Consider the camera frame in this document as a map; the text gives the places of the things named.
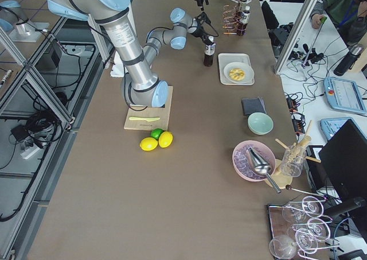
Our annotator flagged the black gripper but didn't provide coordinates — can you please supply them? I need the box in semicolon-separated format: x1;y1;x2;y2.
189;11;211;44

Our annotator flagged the tea bottle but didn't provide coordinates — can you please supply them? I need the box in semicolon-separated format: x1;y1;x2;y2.
203;36;216;67
236;6;250;36

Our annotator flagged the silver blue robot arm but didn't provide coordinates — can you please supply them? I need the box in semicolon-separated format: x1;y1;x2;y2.
47;0;213;107

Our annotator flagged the white rectangular tray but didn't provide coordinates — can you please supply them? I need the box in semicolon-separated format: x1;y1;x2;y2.
218;53;255;86

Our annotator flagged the tray of wine glasses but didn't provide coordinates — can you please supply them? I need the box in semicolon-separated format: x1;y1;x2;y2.
267;195;339;259

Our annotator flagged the white round plate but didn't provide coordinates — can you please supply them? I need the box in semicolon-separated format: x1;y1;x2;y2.
224;62;255;85

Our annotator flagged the grey folded cloth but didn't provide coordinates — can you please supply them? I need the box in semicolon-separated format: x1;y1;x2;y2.
241;97;267;117

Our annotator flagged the wooden cutting board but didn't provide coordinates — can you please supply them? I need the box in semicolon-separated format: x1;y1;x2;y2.
124;86;173;131

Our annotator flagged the yellow plastic knife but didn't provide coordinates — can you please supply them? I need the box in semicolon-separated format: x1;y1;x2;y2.
128;117;161;122

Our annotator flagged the mint green bowl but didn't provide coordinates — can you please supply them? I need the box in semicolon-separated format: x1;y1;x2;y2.
248;112;274;135

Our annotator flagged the green lime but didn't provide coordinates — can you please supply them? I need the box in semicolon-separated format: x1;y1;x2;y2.
150;128;164;140

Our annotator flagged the upper yellow lemon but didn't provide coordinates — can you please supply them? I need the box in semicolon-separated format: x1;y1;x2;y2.
158;131;173;148

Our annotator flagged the yellow lemon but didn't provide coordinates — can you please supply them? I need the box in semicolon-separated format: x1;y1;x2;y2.
158;131;173;148
139;137;158;152

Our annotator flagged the lower yellow lemon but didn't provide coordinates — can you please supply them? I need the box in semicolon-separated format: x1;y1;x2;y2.
139;137;158;152

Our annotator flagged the pink bowl with ice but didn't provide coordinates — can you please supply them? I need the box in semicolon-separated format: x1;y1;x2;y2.
232;140;276;182

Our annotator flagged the steel ice scoop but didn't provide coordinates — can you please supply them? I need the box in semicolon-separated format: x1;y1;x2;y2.
247;147;281;193

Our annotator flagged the black thermos bottle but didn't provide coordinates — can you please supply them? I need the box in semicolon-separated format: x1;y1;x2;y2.
333;44;365;76

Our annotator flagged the person in green jacket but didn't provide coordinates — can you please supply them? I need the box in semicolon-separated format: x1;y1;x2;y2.
310;0;366;45

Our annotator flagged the clear glass pitcher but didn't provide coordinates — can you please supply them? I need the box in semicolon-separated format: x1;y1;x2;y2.
280;145;306;177

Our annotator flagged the wooden stand with sticks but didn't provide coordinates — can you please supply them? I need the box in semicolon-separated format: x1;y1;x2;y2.
275;120;321;187

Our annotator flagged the blue teach pendant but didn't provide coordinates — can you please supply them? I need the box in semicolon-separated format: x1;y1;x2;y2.
320;117;360;141
323;77;366;114

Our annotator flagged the black monitor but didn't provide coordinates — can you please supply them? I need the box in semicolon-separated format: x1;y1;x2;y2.
319;119;366;200

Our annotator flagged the copper wire bottle rack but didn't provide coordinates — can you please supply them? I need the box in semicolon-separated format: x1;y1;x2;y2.
222;1;246;35

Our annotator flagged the braided ring bread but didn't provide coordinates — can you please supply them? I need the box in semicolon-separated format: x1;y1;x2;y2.
229;68;245;81

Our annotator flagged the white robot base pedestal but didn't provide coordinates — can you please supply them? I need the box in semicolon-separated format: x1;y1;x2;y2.
110;51;125;78

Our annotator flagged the aluminium frame post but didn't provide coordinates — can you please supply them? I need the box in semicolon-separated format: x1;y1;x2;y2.
274;0;317;75

